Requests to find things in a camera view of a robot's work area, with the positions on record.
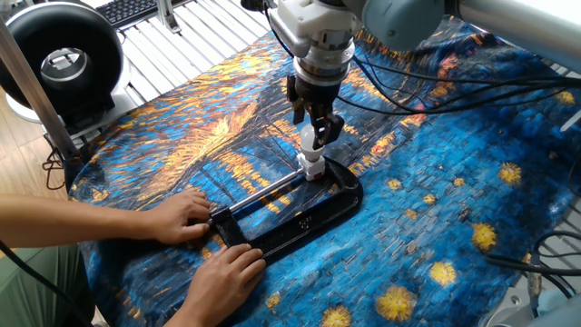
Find person's left forearm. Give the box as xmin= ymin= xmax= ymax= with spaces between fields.
xmin=0 ymin=194 xmax=155 ymax=250

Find person's left hand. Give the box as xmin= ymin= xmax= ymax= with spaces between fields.
xmin=143 ymin=189 xmax=212 ymax=247

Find silver metal cable plug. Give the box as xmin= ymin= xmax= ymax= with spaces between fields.
xmin=526 ymin=270 xmax=544 ymax=300

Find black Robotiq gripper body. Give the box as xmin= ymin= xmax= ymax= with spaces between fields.
xmin=293 ymin=74 xmax=342 ymax=117

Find person's right forearm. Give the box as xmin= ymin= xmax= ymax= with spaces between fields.
xmin=162 ymin=308 xmax=208 ymax=327

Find person's right hand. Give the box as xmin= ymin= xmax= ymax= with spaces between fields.
xmin=182 ymin=243 xmax=268 ymax=326

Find green trousers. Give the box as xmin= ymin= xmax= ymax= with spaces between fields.
xmin=0 ymin=244 xmax=96 ymax=327

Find white vented wrist housing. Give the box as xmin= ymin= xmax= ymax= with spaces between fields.
xmin=267 ymin=0 xmax=365 ymax=59

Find aluminium frame bar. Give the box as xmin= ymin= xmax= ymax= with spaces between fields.
xmin=0 ymin=16 xmax=79 ymax=160

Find black cable tangle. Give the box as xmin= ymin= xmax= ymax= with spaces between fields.
xmin=41 ymin=134 xmax=67 ymax=192

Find aluminium upright bracket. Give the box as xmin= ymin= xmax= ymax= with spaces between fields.
xmin=155 ymin=0 xmax=182 ymax=35

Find white lamp socket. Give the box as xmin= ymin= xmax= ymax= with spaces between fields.
xmin=295 ymin=153 xmax=328 ymax=183

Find black ring-shaped fan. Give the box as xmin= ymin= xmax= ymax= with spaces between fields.
xmin=0 ymin=1 xmax=133 ymax=137

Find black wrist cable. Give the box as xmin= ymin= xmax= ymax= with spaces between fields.
xmin=262 ymin=8 xmax=581 ymax=118

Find starry night painting tablecloth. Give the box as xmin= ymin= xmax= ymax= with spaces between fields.
xmin=63 ymin=17 xmax=581 ymax=327

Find black C-clamp with silver screw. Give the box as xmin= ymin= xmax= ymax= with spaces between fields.
xmin=208 ymin=156 xmax=365 ymax=264

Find white light bulb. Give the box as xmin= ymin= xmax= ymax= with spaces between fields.
xmin=300 ymin=124 xmax=326 ymax=164

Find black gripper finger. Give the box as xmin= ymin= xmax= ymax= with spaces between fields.
xmin=310 ymin=111 xmax=346 ymax=152
xmin=285 ymin=74 xmax=307 ymax=126

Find black computer keyboard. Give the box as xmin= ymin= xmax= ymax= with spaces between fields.
xmin=94 ymin=0 xmax=194 ymax=29

